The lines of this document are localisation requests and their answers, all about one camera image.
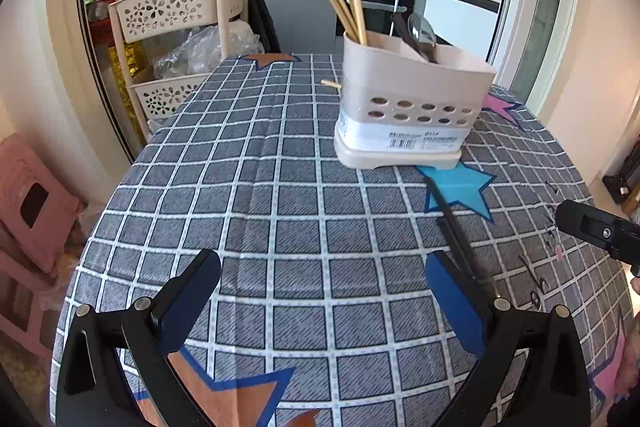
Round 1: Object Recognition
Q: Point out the black handled spoon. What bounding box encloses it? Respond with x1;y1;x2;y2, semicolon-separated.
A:
407;13;437;64

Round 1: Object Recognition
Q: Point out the person right hand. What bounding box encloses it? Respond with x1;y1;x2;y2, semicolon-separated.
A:
630;277;640;295

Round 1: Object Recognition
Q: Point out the grey checked tablecloth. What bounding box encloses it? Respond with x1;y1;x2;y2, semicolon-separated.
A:
53;54;634;426

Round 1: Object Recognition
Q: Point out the pink plastic stool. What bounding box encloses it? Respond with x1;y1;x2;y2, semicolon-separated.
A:
1;133;84;359

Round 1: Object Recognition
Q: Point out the white utensil holder caddy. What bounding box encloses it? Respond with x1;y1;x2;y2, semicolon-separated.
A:
334;31;496;170

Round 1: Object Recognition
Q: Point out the plastic bag middle shelf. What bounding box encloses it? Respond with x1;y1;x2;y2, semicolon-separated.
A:
153;20;265;79

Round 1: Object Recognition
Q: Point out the chopstick behind caddy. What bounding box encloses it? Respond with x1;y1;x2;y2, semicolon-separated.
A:
320;79;342;91

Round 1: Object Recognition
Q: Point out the beige flower pattern shelf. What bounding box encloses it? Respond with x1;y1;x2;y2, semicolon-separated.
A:
108;0;248;141

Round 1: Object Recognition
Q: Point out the black built-in oven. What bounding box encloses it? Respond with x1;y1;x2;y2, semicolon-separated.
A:
361;0;416;37

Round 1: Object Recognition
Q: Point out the black handled utensil in caddy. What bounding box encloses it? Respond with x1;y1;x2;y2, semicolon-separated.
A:
392;12;425;60

